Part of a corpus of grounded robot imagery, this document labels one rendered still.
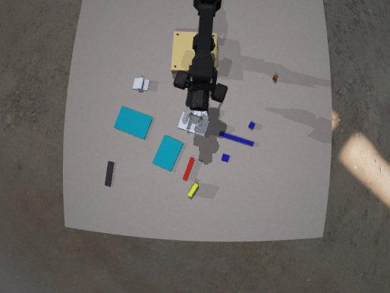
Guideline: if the dark grey flat bar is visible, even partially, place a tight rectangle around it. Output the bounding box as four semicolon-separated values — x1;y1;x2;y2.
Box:
105;162;114;187

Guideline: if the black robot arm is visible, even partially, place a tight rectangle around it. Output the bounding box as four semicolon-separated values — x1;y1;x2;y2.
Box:
185;0;222;111

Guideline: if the white plate with two holes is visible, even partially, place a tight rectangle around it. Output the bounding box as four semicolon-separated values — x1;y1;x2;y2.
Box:
191;110;206;116

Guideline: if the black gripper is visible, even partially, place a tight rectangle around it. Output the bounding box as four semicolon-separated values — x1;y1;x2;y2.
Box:
173;70;228;102

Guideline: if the red rectangular block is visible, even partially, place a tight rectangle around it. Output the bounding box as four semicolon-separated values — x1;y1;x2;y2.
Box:
183;158;194;180

